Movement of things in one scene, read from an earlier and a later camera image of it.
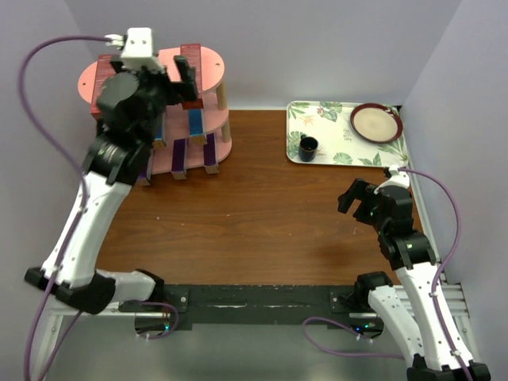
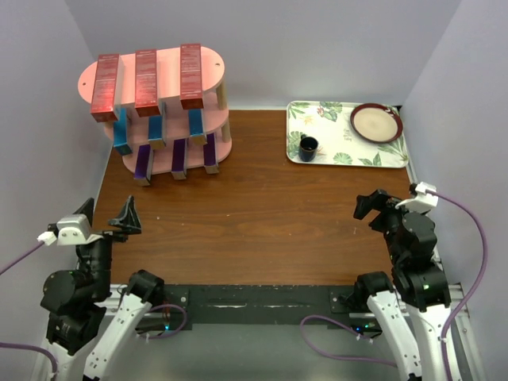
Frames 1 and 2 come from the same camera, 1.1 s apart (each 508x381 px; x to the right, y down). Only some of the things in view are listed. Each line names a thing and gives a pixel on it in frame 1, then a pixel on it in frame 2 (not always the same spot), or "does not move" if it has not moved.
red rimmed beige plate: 376,123 does not move
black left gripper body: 159,89 → 101,249
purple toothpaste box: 144,178 does not move
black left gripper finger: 187,75 → 130,220
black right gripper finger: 355,191 → 366,203
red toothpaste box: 192,52 does not move
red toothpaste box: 105,69 does not move
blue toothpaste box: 196,126 does not move
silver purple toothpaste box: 179,159 does not move
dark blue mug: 307,148 does not move
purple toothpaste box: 210,154 does not move
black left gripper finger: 117,65 → 86,209
